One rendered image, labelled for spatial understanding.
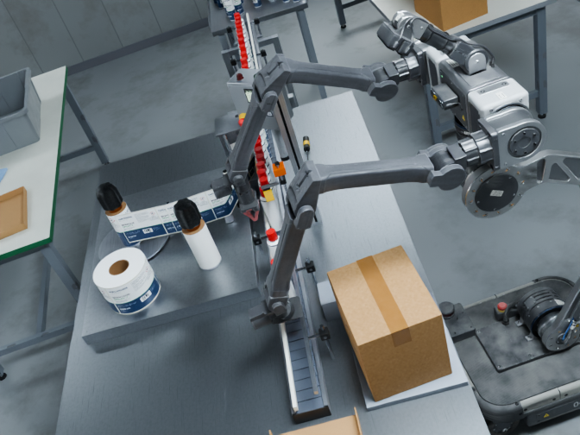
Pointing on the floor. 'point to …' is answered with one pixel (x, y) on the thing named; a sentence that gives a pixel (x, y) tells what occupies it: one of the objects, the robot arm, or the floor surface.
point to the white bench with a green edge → (44, 196)
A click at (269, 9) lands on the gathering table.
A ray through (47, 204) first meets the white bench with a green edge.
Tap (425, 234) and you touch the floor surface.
